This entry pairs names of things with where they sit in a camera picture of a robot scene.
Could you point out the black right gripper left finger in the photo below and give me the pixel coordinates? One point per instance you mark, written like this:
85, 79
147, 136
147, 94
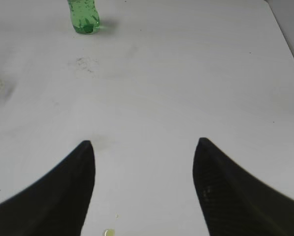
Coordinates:
56, 204

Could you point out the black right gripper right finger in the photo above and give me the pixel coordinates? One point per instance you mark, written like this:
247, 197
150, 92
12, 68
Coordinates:
234, 202

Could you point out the green soda bottle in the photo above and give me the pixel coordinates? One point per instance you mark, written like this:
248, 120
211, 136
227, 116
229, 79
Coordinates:
84, 16

